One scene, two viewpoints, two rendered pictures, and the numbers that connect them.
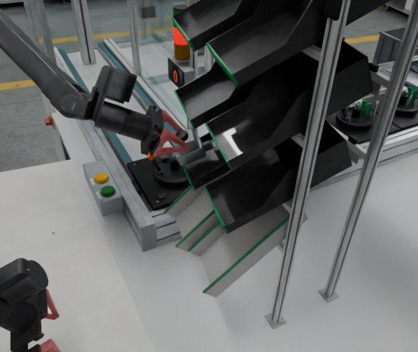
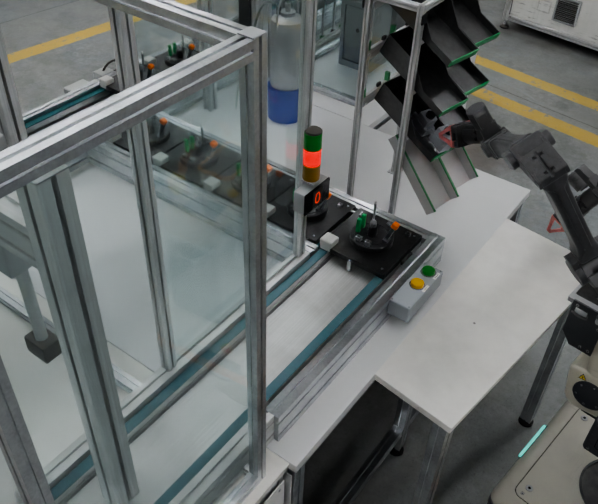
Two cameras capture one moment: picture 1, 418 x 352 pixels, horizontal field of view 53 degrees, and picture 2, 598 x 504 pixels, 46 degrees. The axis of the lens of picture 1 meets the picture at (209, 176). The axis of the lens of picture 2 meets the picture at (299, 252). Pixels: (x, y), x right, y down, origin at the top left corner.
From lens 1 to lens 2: 2.63 m
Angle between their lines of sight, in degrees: 82
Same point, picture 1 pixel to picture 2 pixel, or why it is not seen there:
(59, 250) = (484, 308)
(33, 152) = not seen: outside the picture
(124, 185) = (408, 269)
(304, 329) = not seen: hidden behind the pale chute
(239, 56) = (476, 36)
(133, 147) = (334, 305)
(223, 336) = (463, 204)
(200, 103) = (444, 100)
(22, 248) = (505, 332)
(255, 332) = not seen: hidden behind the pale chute
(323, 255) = (362, 177)
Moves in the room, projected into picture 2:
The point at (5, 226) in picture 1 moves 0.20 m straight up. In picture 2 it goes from (499, 361) to (515, 312)
